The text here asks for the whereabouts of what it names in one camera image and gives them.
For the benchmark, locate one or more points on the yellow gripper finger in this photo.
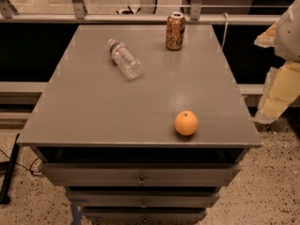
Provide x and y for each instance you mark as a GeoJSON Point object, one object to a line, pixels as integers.
{"type": "Point", "coordinates": [267, 38]}
{"type": "Point", "coordinates": [281, 88]}

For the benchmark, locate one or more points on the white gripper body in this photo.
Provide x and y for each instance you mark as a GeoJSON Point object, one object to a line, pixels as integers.
{"type": "Point", "coordinates": [290, 37]}

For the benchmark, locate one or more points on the clear plastic water bottle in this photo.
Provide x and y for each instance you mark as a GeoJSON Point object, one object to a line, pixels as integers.
{"type": "Point", "coordinates": [130, 66]}

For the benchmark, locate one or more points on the orange soda can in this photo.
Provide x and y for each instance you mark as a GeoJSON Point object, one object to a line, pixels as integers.
{"type": "Point", "coordinates": [175, 31]}

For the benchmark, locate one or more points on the orange fruit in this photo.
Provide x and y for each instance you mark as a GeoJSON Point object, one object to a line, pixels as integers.
{"type": "Point", "coordinates": [186, 123]}

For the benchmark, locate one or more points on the grey drawer cabinet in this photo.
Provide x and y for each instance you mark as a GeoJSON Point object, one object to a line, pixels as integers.
{"type": "Point", "coordinates": [90, 112]}

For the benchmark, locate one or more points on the top grey drawer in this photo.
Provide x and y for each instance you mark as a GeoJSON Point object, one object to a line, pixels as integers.
{"type": "Point", "coordinates": [140, 175]}

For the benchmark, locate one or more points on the grey drawer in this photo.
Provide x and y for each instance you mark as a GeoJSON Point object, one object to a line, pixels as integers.
{"type": "Point", "coordinates": [143, 198]}
{"type": "Point", "coordinates": [140, 175]}
{"type": "Point", "coordinates": [144, 215]}

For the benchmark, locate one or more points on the bottom grey drawer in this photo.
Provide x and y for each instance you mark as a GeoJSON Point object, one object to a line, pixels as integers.
{"type": "Point", "coordinates": [144, 215]}

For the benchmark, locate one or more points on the middle grey drawer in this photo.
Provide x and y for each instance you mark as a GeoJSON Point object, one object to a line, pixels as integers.
{"type": "Point", "coordinates": [143, 198]}

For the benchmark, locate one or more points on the black stand leg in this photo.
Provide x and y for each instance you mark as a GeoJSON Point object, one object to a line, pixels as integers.
{"type": "Point", "coordinates": [7, 168]}

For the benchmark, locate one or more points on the metal railing frame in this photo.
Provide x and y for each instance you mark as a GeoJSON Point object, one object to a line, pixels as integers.
{"type": "Point", "coordinates": [249, 12]}

